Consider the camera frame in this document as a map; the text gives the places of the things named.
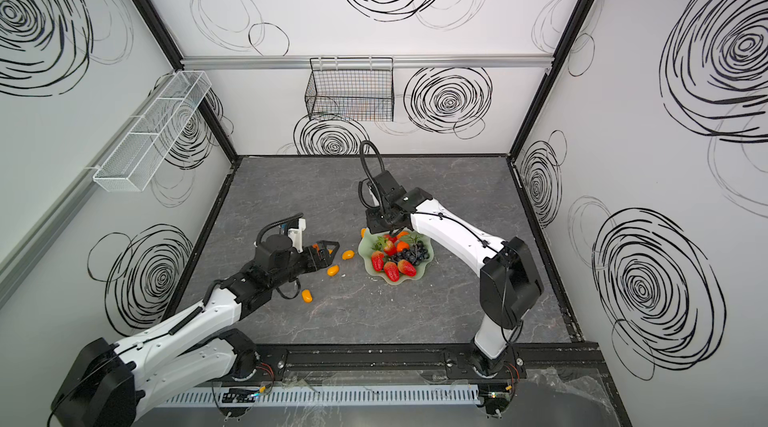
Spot light green wavy fruit bowl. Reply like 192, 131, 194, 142
358, 229, 435, 285

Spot dark fake grape bunch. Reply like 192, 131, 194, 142
394, 240, 431, 266

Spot fake strawberry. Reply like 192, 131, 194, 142
384, 261, 400, 282
371, 251, 387, 272
397, 259, 418, 277
374, 236, 396, 256

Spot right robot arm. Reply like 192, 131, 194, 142
357, 170, 544, 376

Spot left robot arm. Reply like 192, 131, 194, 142
49, 234, 339, 426

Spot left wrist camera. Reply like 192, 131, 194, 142
286, 217, 307, 253

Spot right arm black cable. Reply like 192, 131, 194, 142
357, 140, 388, 218

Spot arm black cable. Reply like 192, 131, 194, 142
357, 140, 388, 218
254, 213, 304, 301

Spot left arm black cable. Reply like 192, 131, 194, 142
254, 213, 304, 301

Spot black wire wall basket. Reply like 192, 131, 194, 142
304, 56, 395, 122

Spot white slotted cable duct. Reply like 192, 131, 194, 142
161, 384, 481, 408

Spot white mesh wall shelf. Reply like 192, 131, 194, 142
93, 71, 212, 192

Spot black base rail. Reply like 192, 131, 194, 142
256, 342, 607, 382

